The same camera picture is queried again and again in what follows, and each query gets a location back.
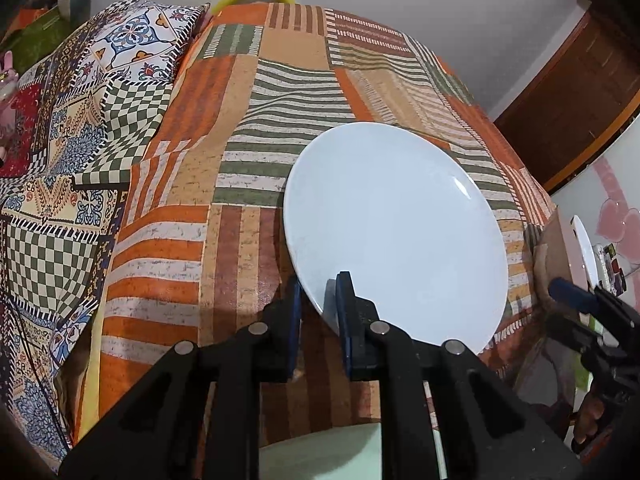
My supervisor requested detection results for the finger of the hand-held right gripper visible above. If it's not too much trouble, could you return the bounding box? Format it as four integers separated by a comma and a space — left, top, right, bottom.
546, 312, 603, 358
548, 277, 608, 313

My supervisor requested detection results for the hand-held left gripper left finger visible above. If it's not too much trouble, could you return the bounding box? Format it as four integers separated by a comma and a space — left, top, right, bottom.
59, 278, 304, 480

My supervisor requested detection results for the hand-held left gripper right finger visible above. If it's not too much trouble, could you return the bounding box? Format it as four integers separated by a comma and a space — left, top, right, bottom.
324, 271, 586, 480

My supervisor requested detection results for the large white plate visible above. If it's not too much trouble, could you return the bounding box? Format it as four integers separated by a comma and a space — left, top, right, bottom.
283, 121, 510, 356

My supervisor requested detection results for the person's right hand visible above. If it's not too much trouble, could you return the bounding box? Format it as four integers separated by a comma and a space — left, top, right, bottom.
572, 392, 608, 448

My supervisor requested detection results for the brown board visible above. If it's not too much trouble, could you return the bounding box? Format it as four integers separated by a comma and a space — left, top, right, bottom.
532, 205, 588, 321

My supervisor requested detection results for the orange striped patchwork blanket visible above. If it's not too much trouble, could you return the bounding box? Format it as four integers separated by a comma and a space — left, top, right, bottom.
75, 2, 556, 441

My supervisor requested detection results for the white wardrobe with pink hearts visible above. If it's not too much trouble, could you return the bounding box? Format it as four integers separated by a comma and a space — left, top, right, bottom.
547, 110, 640, 311

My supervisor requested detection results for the brown wooden door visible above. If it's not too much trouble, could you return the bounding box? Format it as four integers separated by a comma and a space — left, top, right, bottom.
492, 7, 640, 193

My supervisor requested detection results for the checkered patterned quilt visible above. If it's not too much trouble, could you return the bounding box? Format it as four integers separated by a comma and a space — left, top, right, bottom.
0, 2, 176, 466

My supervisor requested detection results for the floral patterned pillow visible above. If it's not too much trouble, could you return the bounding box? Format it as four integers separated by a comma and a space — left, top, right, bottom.
87, 2, 211, 83

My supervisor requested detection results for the pink toy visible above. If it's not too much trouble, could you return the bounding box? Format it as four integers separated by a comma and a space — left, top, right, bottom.
0, 50, 22, 161

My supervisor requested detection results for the green box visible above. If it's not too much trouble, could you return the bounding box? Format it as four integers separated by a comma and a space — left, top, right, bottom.
0, 7, 67, 61

